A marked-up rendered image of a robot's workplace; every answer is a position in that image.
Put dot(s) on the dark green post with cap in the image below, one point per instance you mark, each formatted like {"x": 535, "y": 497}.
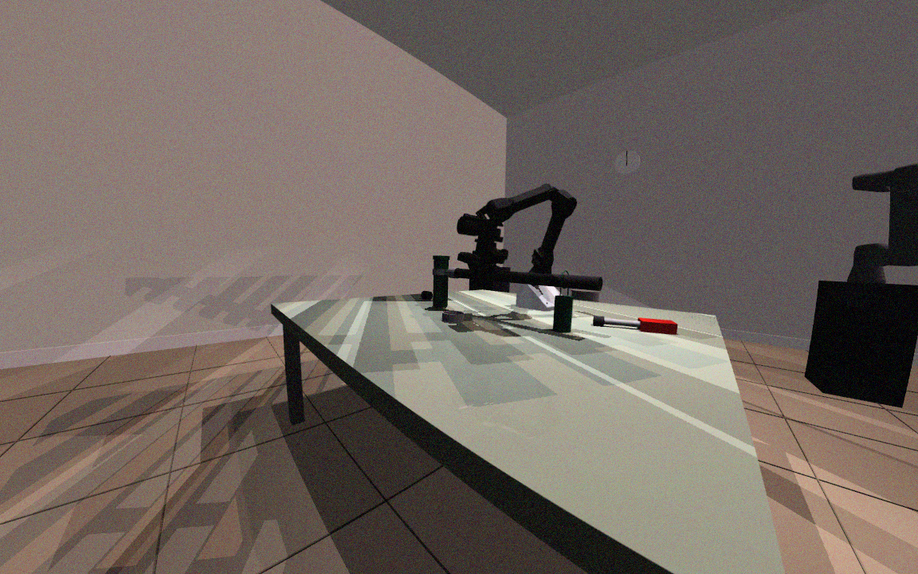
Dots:
{"x": 440, "y": 282}

